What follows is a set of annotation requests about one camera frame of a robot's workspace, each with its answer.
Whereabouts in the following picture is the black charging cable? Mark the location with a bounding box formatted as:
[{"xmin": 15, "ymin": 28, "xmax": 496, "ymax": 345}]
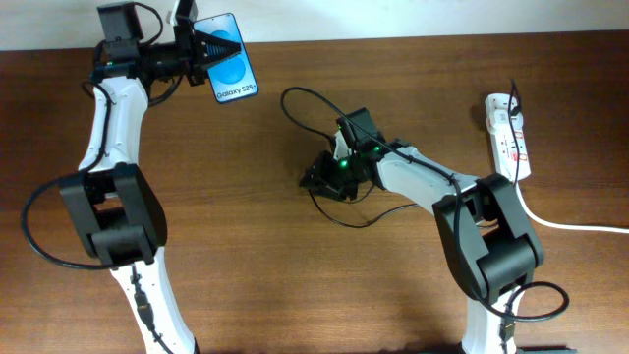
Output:
[{"xmin": 307, "ymin": 79, "xmax": 525, "ymax": 229}]

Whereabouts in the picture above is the white charger adapter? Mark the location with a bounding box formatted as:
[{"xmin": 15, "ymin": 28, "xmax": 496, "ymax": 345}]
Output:
[{"xmin": 489, "ymin": 109, "xmax": 523, "ymax": 130}]

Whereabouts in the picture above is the white power strip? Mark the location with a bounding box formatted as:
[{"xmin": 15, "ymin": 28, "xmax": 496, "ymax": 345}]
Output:
[{"xmin": 485, "ymin": 93, "xmax": 531, "ymax": 182}]

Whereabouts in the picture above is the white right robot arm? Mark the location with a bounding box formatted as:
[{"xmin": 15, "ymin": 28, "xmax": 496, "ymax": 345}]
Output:
[{"xmin": 300, "ymin": 108, "xmax": 544, "ymax": 353}]

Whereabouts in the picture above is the white power strip cord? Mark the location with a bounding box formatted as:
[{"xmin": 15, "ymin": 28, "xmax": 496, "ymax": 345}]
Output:
[{"xmin": 510, "ymin": 180, "xmax": 629, "ymax": 235}]

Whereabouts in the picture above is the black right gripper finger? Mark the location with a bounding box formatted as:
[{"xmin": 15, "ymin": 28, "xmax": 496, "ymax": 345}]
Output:
[
  {"xmin": 299, "ymin": 164, "xmax": 327, "ymax": 190},
  {"xmin": 309, "ymin": 184, "xmax": 349, "ymax": 201}
]

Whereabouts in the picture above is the blue Galaxy smartphone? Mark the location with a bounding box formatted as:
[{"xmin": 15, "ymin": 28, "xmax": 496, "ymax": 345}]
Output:
[{"xmin": 194, "ymin": 13, "xmax": 258, "ymax": 103}]

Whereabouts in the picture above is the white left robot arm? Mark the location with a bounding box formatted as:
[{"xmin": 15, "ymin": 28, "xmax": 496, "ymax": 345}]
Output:
[{"xmin": 60, "ymin": 1, "xmax": 241, "ymax": 353}]

